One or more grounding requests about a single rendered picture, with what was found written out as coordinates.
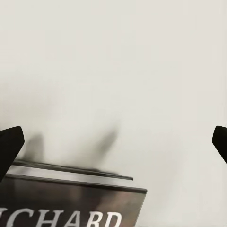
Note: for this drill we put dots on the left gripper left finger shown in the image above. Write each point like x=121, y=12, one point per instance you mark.
x=11, y=142

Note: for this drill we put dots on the hardback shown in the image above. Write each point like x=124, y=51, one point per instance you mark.
x=41, y=195

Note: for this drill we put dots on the bed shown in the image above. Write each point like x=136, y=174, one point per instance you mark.
x=123, y=87

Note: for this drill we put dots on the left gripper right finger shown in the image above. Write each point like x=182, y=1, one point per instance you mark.
x=219, y=140

